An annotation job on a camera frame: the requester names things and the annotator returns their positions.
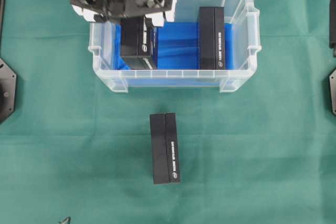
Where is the black box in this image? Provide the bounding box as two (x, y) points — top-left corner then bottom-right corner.
(198, 6), (225, 70)
(150, 113), (181, 185)
(120, 16), (158, 70)

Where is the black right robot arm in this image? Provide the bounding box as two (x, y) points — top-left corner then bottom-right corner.
(329, 0), (335, 58)

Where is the clear plastic storage case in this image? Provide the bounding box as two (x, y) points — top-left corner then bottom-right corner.
(88, 0), (261, 93)

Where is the blue plastic liner sheet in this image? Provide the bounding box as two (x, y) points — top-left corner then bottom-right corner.
(113, 23), (234, 70)

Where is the green table cloth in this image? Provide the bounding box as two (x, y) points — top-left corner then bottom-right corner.
(1, 0), (335, 223)

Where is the small dark clip bottom edge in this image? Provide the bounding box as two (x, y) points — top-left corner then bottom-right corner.
(57, 217), (71, 224)

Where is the black frame rail left edge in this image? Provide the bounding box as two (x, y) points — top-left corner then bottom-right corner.
(0, 0), (6, 57)

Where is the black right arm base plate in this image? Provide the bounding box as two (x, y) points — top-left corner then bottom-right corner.
(329, 69), (336, 115)

